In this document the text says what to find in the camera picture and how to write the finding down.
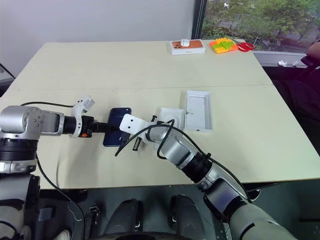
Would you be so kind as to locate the black window frame post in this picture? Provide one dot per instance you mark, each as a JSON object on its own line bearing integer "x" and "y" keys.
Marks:
{"x": 198, "y": 20}

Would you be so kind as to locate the crumpled white paper scrap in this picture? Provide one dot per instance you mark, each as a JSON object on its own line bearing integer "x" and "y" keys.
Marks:
{"x": 296, "y": 64}
{"x": 282, "y": 63}

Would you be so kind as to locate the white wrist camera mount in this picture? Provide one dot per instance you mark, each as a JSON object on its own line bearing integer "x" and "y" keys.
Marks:
{"x": 132, "y": 123}
{"x": 81, "y": 105}

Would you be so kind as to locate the closed white orange-print phone box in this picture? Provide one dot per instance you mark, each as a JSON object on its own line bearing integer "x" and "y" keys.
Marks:
{"x": 193, "y": 48}

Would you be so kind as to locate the colourful plastic building blocks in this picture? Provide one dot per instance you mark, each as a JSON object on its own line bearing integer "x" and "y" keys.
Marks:
{"x": 222, "y": 45}

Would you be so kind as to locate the small white earbuds case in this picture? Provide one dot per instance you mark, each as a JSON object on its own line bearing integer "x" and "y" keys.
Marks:
{"x": 184, "y": 42}

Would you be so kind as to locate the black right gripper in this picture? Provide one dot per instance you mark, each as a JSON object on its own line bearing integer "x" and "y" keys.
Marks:
{"x": 125, "y": 138}

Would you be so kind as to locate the white box half plain inside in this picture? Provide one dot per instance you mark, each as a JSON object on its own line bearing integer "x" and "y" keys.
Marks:
{"x": 198, "y": 110}

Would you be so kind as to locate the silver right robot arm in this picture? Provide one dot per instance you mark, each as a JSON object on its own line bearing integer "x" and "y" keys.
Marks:
{"x": 175, "y": 150}

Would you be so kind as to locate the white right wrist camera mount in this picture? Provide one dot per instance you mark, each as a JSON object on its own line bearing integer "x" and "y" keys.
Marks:
{"x": 132, "y": 123}

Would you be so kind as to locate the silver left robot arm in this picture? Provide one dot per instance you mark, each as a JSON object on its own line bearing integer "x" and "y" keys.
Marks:
{"x": 30, "y": 122}

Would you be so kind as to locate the black chair part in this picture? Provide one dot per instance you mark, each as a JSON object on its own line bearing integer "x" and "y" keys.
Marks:
{"x": 6, "y": 77}

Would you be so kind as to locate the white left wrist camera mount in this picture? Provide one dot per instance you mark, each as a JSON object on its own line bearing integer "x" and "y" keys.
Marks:
{"x": 81, "y": 105}

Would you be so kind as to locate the grey window sill ledge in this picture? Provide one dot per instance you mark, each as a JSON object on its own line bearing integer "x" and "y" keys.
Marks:
{"x": 270, "y": 58}

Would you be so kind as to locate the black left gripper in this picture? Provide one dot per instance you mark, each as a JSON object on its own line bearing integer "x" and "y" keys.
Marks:
{"x": 88, "y": 126}

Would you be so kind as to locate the small grey box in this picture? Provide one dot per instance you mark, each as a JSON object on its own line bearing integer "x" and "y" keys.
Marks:
{"x": 46, "y": 214}

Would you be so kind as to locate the white box half round imprint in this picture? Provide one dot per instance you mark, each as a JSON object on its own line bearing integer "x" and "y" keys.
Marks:
{"x": 172, "y": 117}

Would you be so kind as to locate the person in dark clothes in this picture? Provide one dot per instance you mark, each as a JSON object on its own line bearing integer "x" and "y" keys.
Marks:
{"x": 300, "y": 92}

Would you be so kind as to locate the dark blue smartphone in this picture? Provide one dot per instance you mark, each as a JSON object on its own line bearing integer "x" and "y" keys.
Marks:
{"x": 115, "y": 117}

